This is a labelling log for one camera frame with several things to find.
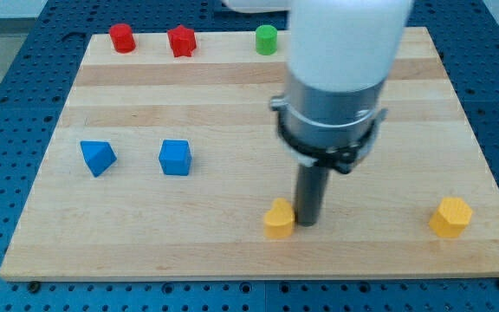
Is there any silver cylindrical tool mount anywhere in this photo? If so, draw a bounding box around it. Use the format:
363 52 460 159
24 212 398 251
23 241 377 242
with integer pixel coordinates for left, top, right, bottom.
269 73 387 174

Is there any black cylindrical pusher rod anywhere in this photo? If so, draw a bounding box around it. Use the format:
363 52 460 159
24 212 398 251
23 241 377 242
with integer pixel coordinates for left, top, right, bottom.
294 165 329 226

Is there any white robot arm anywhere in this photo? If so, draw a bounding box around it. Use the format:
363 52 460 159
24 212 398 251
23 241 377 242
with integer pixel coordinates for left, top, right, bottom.
225 0 413 226

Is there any yellow hexagon block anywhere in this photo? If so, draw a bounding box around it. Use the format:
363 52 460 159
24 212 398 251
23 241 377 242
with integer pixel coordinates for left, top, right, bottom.
428 197 473 238

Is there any yellow heart block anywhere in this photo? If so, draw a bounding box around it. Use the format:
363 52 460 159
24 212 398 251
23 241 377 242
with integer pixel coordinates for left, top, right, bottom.
263 198 295 239

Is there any green cylinder block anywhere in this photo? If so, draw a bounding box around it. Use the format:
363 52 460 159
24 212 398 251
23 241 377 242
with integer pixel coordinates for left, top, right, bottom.
255 24 277 55

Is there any blue cube block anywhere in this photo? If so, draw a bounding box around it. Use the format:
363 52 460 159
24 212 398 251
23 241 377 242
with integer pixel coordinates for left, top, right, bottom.
159 140 191 176

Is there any wooden board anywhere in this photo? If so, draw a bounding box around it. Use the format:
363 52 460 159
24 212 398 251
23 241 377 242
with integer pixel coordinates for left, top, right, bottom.
0 27 499 282

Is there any red star block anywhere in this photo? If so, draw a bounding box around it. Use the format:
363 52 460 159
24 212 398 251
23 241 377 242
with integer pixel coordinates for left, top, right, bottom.
166 24 197 57

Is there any blue triangular prism block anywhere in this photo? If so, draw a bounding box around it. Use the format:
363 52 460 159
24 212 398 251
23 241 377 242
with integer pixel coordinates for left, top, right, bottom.
80 140 117 178

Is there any red cylinder block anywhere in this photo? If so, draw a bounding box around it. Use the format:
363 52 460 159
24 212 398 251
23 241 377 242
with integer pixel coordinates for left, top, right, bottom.
108 23 136 54

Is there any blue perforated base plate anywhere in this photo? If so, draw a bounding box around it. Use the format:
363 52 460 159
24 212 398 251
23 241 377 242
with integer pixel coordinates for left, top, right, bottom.
0 0 499 311

